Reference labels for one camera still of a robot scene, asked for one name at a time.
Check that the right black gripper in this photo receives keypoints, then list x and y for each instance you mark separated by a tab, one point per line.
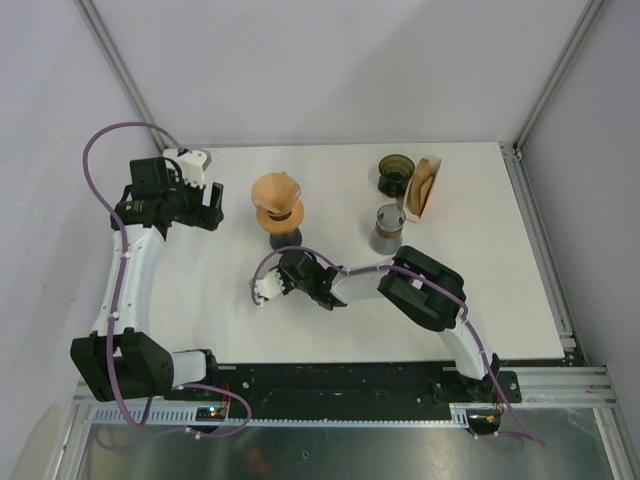
288	287

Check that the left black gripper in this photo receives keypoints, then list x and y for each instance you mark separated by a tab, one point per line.
203	216

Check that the red-rimmed glass carafe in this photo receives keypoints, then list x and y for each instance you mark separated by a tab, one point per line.
292	238

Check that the wooden dripper ring holder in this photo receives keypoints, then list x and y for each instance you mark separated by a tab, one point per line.
283	222

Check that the brown paper coffee filter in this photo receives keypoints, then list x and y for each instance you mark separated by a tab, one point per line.
275	192

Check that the grey glass carafe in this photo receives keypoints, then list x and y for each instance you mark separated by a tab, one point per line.
386	237

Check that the dark green glass dripper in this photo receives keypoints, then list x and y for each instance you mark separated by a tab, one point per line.
395	171

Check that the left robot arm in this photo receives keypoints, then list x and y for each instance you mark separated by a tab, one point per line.
163	191

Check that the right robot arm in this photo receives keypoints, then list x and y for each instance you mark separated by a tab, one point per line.
429	293

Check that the coffee filter box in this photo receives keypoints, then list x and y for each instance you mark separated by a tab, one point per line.
420	187

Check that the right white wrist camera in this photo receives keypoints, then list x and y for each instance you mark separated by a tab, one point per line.
266	287

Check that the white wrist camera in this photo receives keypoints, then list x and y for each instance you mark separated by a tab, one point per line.
266	287
193	164

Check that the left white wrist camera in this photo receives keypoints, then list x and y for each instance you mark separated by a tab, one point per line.
193	164

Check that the grey slotted cable duct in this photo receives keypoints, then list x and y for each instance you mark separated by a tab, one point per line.
187	416

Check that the aluminium frame rail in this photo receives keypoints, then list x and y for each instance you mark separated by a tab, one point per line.
440	382

